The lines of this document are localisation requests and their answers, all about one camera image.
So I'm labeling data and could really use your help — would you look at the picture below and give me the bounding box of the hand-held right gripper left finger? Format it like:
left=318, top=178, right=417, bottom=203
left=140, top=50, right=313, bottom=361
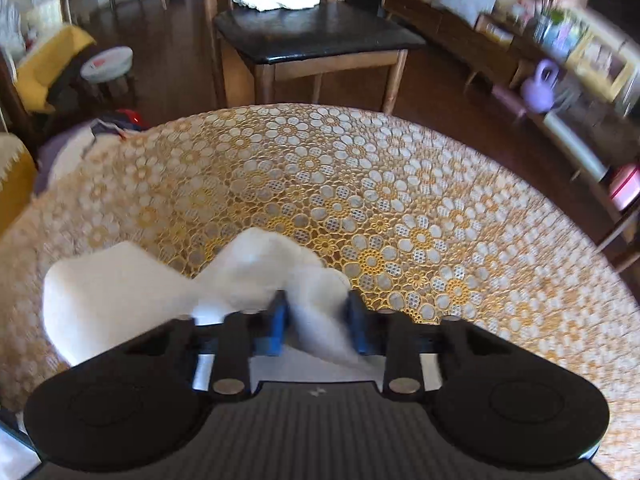
left=120, top=290, right=291, bottom=403

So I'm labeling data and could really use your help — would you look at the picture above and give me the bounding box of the round white stool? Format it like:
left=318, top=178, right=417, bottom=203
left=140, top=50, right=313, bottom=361
left=80, top=46, right=135, bottom=101

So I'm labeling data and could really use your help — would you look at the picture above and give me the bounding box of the wooden television cabinet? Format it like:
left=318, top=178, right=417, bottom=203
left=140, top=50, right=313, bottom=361
left=382, top=0, right=640, bottom=261

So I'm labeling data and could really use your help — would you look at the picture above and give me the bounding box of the flat white box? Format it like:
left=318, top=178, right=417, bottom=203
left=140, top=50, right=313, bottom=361
left=542, top=110, right=611, bottom=183

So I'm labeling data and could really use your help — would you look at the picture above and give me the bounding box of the princess picture card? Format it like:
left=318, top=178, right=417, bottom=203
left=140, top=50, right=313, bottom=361
left=542, top=20, right=588, bottom=61

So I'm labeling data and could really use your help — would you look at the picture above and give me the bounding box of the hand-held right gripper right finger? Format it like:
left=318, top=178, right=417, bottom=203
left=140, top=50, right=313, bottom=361
left=345, top=290, right=516, bottom=403

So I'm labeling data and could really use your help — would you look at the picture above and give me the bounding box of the purple and white cloth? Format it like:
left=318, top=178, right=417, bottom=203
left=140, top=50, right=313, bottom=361
left=35, top=117, right=146, bottom=196

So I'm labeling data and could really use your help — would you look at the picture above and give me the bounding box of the yellow blanket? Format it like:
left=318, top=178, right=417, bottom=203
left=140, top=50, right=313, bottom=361
left=15, top=25, right=96, bottom=113

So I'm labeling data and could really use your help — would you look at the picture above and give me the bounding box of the yellow photo frame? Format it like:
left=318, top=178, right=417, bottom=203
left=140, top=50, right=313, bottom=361
left=567, top=32, right=633, bottom=103

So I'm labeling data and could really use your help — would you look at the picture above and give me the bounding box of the pink case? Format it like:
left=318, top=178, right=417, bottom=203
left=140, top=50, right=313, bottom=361
left=607, top=164, right=640, bottom=211

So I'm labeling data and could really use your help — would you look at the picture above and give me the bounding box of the purple kettlebell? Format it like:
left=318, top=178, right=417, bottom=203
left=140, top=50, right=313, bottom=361
left=520, top=59, right=560, bottom=113

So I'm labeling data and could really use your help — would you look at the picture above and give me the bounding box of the white cartoon print T-shirt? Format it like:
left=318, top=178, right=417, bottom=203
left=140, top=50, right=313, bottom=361
left=42, top=227, right=443, bottom=393

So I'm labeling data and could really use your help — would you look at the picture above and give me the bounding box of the cream box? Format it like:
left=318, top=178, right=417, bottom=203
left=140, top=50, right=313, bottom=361
left=475, top=14, right=516, bottom=46

